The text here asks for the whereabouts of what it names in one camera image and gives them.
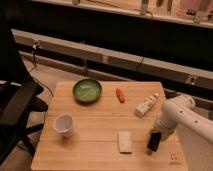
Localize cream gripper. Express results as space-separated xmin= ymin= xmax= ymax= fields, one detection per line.
xmin=151 ymin=128 xmax=174 ymax=141

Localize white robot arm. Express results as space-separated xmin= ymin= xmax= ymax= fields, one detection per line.
xmin=154 ymin=94 xmax=213 ymax=143

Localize white sponge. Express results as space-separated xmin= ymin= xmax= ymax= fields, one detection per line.
xmin=118 ymin=131 xmax=132 ymax=154

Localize orange carrot toy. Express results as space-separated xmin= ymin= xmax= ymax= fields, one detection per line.
xmin=116 ymin=88 xmax=125 ymax=103

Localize green bowl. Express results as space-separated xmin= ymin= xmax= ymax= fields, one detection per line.
xmin=72 ymin=79 xmax=102 ymax=103

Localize white paper cup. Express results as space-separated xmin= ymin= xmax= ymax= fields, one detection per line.
xmin=53 ymin=114 xmax=74 ymax=138

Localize black office chair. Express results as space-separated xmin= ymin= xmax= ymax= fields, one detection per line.
xmin=0 ymin=11 xmax=48 ymax=165

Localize black cable on floor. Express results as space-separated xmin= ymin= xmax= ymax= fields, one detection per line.
xmin=21 ymin=39 xmax=55 ymax=98

